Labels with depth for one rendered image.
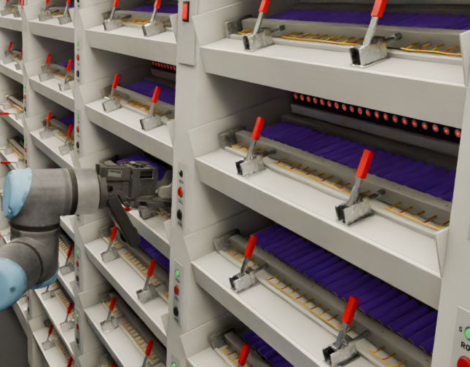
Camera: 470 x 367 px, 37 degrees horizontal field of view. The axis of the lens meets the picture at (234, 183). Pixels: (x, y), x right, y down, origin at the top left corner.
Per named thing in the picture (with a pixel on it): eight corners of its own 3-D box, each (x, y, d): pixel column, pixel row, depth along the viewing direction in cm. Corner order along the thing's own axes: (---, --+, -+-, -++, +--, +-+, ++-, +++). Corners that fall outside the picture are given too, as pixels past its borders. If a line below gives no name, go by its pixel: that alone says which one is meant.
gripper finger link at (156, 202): (181, 199, 140) (139, 200, 137) (181, 207, 140) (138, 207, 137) (174, 194, 144) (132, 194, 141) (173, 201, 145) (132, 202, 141)
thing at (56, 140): (79, 183, 196) (63, 137, 191) (33, 143, 248) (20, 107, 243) (145, 158, 204) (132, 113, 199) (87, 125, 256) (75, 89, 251)
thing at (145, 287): (173, 355, 141) (154, 297, 136) (88, 258, 193) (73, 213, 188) (259, 312, 148) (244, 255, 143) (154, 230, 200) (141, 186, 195)
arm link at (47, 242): (-6, 291, 129) (-5, 226, 126) (20, 270, 140) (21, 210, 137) (44, 298, 128) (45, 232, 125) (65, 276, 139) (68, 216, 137)
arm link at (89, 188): (77, 220, 132) (64, 207, 140) (103, 219, 134) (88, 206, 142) (79, 173, 130) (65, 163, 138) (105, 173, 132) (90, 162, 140)
